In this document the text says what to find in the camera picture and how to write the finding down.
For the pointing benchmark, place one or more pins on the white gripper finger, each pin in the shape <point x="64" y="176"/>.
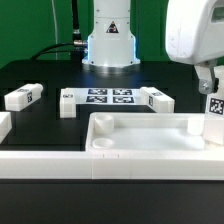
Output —
<point x="208" y="83"/>

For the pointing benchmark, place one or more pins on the white front obstacle bar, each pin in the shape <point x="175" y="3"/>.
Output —
<point x="82" y="165"/>

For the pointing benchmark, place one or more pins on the white desk top tray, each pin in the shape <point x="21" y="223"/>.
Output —
<point x="148" y="132"/>

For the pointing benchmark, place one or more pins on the white left obstacle block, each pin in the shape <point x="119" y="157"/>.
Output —
<point x="5" y="125"/>

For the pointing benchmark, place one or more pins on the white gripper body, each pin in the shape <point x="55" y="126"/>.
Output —
<point x="194" y="30"/>

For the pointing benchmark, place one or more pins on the printed fiducial marker sheet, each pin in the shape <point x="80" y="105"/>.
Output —
<point x="108" y="96"/>

